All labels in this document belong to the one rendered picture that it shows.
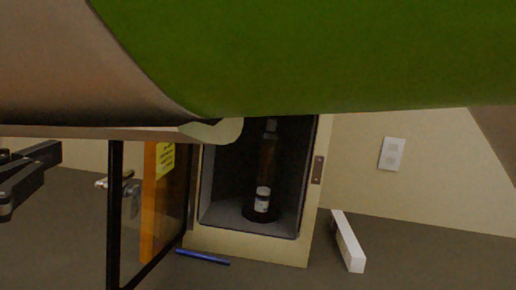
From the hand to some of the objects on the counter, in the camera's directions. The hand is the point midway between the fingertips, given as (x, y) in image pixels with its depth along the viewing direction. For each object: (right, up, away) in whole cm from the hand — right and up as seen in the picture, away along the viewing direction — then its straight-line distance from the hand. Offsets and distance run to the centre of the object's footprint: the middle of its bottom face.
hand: (39, 158), depth 45 cm
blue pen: (+13, -26, +48) cm, 56 cm away
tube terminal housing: (+24, -24, +62) cm, 71 cm away
